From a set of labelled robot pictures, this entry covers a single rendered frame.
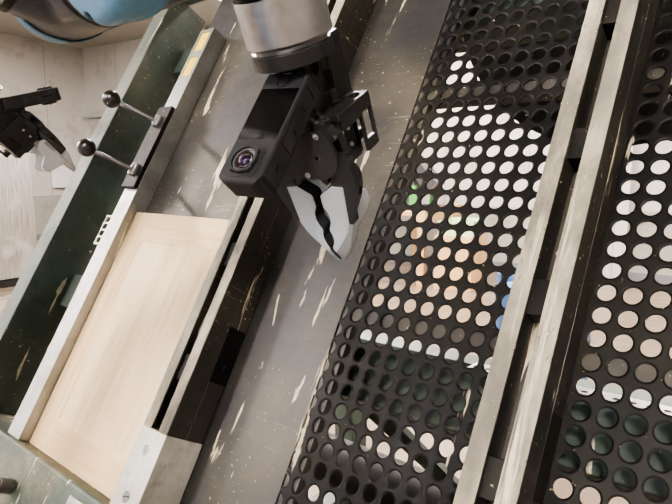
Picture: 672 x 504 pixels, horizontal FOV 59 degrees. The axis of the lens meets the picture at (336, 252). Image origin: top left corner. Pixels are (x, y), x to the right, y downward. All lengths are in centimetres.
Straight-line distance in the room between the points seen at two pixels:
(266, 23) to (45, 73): 1330
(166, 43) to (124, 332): 82
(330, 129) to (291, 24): 9
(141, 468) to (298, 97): 60
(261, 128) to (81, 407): 80
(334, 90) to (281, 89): 6
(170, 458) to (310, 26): 63
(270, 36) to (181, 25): 122
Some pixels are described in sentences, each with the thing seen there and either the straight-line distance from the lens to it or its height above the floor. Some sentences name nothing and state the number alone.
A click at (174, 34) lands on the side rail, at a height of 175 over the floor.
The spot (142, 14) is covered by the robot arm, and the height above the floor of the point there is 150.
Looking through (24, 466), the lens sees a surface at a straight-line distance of 122.
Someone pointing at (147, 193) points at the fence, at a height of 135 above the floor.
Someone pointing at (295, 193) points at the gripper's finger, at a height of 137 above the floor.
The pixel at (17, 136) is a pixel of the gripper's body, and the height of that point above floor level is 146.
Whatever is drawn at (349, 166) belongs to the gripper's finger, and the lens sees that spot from 52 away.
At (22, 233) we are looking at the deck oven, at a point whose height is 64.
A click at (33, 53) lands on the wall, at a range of 1370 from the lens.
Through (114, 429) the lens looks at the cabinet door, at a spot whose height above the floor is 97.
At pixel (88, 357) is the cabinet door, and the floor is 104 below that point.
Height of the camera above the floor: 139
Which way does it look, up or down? 8 degrees down
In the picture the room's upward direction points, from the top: straight up
